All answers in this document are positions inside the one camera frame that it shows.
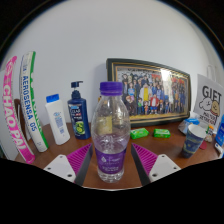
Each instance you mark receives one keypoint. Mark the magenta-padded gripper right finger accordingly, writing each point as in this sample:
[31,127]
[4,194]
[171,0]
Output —
[164,166]

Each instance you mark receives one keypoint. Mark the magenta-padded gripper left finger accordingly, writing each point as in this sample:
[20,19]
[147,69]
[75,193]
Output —
[60,166]

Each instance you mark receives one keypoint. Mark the clear purple-capped water bottle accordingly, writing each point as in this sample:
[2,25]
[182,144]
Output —
[110,133]

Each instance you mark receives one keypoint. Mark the green wrapped soap bar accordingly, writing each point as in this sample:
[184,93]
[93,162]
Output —
[161,133]
[139,133]

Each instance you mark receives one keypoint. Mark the blue patterned paper cup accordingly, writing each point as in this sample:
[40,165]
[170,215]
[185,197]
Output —
[191,141]

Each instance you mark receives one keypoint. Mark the white blue-capped lotion bottle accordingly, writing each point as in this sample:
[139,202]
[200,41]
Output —
[58,123]

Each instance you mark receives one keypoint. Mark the flat round red coaster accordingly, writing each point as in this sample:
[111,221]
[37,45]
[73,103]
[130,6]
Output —
[203,145]

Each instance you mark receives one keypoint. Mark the blue tissue pack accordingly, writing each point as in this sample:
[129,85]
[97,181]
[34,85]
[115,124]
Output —
[190,122]

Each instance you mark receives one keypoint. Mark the dark blue pump shampoo bottle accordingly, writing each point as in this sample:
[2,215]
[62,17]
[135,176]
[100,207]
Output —
[79,116]

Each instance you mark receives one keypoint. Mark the white tube with green stripe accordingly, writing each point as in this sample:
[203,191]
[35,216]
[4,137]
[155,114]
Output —
[31,110]

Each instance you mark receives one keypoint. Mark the blue detergent bottle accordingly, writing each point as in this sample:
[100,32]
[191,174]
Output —
[220,133]

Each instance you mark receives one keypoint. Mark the white tube with pink lettering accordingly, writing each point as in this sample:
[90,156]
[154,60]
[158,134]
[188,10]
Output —
[15,116]

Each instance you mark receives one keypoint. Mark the framed cartoon group picture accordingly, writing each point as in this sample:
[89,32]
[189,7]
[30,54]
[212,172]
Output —
[150,93]

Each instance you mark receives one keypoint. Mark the white paper gift bag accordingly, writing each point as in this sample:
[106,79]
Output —
[210,100]

